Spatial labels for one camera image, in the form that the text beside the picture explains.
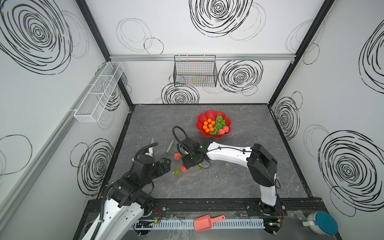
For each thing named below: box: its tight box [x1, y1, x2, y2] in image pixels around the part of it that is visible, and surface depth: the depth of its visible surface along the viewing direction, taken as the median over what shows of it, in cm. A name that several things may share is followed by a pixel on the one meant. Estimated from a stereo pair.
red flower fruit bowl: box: [196, 110, 232, 139], surface depth 107 cm
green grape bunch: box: [209, 115, 226, 136], surface depth 104 cm
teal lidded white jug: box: [302, 211, 339, 235], surface depth 66 cm
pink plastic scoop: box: [194, 215, 226, 232], surface depth 71 cm
